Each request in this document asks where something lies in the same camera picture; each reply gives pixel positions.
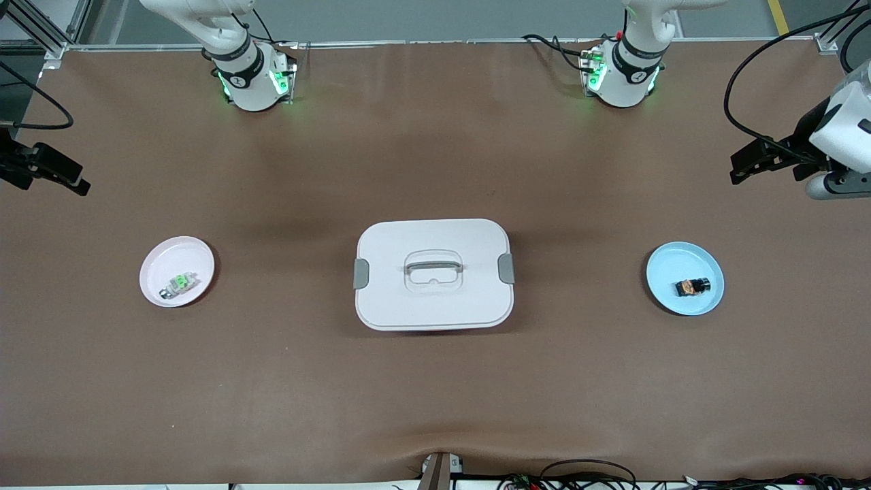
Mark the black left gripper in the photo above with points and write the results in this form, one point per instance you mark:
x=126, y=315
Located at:
x=801, y=141

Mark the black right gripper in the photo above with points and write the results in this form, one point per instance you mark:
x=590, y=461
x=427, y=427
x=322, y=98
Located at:
x=15, y=167

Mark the orange black push-button switch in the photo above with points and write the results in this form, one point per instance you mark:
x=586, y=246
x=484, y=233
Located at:
x=693, y=287

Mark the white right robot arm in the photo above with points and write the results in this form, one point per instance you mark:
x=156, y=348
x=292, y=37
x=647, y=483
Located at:
x=245, y=82

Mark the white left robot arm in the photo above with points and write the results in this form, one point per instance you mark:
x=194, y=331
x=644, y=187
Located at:
x=629, y=75

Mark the blue round plate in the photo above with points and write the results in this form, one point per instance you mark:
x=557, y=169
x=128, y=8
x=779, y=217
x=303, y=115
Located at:
x=674, y=265

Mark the pink round plate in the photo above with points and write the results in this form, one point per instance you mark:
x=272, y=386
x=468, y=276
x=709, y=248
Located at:
x=177, y=255

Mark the white lidded box grey latches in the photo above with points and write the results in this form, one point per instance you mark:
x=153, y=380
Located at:
x=435, y=306

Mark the green push-button switch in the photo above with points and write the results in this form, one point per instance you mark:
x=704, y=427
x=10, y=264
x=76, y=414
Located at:
x=180, y=280

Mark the aluminium table edge rail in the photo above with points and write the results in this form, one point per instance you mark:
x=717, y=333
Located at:
x=408, y=43

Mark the metal clamp bracket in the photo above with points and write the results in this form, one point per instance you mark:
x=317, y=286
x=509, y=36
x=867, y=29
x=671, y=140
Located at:
x=439, y=473

